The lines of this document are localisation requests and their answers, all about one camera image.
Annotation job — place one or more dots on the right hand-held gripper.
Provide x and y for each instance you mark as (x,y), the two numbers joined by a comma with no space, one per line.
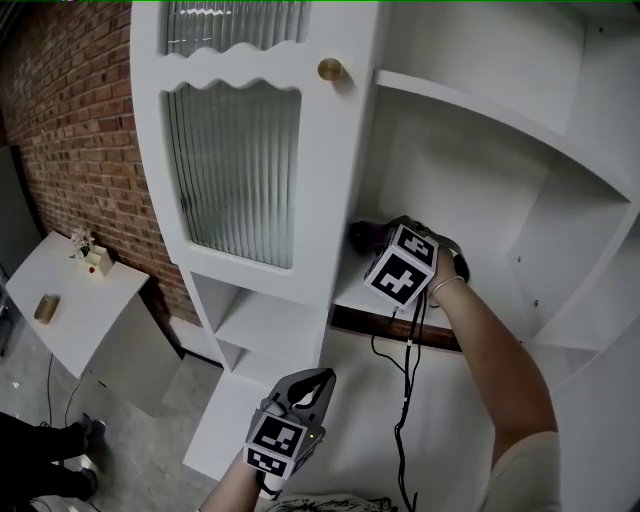
(400,275)

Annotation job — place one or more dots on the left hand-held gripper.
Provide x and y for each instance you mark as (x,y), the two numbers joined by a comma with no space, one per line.
(272,440)

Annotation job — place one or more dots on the purple grey cleaning cloth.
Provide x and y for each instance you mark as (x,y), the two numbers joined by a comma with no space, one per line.
(367,234)

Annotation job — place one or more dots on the white desk with hutch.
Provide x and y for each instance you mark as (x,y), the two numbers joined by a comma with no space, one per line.
(475,175)

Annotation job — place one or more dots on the person's right forearm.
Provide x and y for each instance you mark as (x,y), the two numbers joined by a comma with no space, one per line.
(490,360)

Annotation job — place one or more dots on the person's left forearm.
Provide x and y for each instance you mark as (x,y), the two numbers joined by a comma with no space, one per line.
(235,492)

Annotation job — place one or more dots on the white table top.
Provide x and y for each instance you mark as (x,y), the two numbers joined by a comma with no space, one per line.
(350,425)

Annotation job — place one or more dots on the person's right hand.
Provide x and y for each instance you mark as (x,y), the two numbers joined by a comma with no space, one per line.
(446,265)

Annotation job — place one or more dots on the white ribbed glass cabinet door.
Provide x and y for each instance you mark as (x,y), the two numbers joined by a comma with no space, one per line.
(235,175)

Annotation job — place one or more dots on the gold round door knob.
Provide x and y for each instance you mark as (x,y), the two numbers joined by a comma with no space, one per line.
(330,69)

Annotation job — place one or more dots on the small white side table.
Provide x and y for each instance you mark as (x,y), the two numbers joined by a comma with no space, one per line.
(85,320)

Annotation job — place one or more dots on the white box with flowers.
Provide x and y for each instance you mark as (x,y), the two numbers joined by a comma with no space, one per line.
(95,260)

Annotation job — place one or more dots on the tan sponge block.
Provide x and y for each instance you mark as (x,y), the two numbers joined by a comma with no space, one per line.
(46,308)

